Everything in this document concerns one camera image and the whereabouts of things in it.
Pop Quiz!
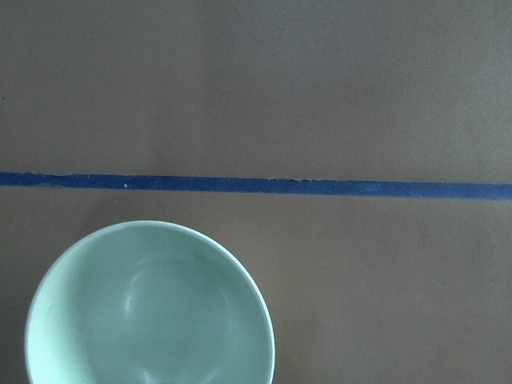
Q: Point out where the green bowl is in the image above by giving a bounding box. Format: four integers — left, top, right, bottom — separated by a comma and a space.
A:
24, 220, 276, 383

